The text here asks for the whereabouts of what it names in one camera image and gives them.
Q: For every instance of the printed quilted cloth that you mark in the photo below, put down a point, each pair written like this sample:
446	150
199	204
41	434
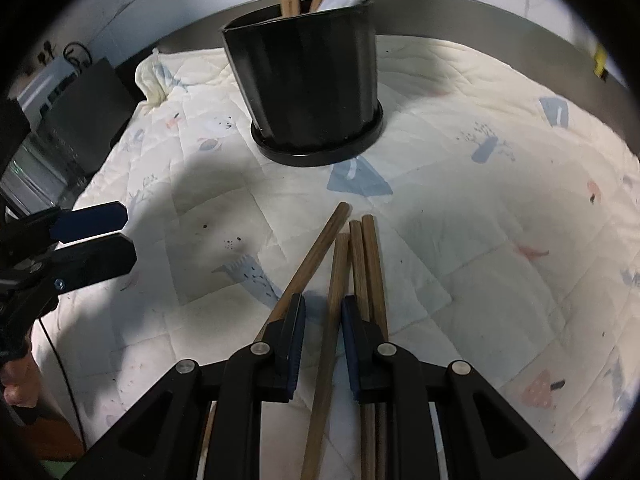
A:
475	260

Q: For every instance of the person's left hand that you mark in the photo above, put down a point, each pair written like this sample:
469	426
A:
20	380

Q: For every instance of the black utensil holder pot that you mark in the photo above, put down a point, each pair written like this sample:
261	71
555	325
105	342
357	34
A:
305	80

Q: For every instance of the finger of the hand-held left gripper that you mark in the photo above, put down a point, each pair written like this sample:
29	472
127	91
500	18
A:
95	220
95	260

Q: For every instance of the white appliance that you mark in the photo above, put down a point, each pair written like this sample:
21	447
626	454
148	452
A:
47	85

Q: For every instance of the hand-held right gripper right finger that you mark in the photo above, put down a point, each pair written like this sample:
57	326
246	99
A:
350	350

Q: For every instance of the black box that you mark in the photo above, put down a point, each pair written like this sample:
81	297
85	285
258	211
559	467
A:
92	110

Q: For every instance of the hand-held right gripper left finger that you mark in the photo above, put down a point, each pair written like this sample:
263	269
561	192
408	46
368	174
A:
295	340

